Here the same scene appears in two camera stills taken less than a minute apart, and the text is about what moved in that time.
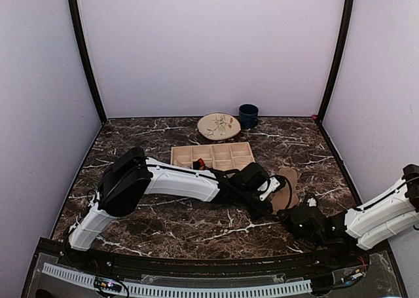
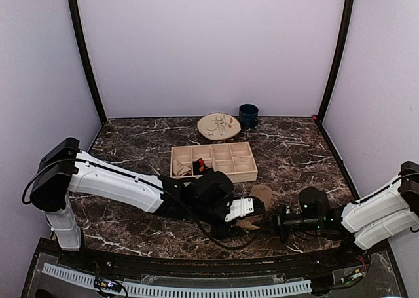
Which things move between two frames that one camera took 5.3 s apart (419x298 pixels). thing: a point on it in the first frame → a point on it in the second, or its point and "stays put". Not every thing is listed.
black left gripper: x=258 y=213 → x=228 y=232
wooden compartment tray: x=229 y=157 stays put
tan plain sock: x=281 y=195 → x=250 y=224
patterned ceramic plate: x=218 y=126 stays put
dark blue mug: x=248 y=116 stays put
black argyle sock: x=199 y=164 stays put
